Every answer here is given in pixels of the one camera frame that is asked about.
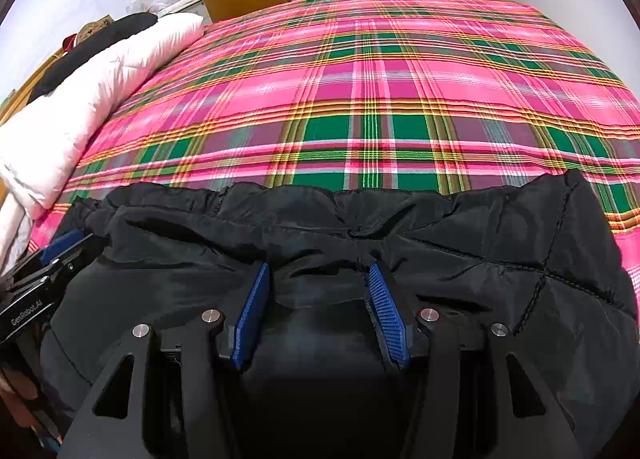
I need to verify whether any black puffer jacket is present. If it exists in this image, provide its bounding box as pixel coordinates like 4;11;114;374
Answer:
39;171;639;458

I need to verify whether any left hand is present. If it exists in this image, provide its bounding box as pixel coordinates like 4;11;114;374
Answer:
1;367;46;431

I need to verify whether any wooden headboard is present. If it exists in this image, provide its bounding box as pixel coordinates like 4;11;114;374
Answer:
0;48;65;125

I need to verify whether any pink plaid bed sheet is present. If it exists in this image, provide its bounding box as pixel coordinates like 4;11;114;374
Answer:
29;0;639;278

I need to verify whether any black pillow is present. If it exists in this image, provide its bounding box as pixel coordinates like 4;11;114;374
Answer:
28;12;158;104

